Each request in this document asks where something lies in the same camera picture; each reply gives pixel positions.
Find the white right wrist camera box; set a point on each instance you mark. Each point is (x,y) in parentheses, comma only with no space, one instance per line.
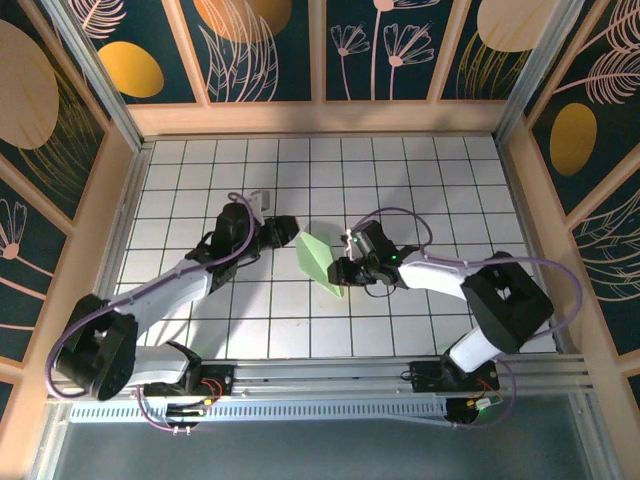
(348,242)

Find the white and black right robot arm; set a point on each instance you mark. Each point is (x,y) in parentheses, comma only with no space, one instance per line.
(435,275)

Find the aluminium table side rail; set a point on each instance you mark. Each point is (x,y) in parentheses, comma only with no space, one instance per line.
(524,220)
(129,200)

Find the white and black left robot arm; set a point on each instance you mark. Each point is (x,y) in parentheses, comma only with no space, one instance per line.
(165,297)

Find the black round connector hub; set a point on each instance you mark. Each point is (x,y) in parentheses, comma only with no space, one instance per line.
(470,412)
(182,417)

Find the long aluminium mounting rail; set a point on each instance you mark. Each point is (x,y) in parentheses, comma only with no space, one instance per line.
(320,372)

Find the aluminium corner post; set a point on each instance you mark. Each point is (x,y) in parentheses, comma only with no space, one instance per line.
(539,75)
(100,75)

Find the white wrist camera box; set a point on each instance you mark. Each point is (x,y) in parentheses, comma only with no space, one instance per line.
(262,200)
(348,242)

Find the light green paper sheet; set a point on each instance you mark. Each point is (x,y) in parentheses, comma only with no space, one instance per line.
(315,255)

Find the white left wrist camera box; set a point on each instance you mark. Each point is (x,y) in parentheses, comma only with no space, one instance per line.
(262,200)

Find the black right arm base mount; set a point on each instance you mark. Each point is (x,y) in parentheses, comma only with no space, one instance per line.
(425,375)

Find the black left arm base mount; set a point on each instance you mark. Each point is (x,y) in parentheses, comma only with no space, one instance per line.
(220,377)

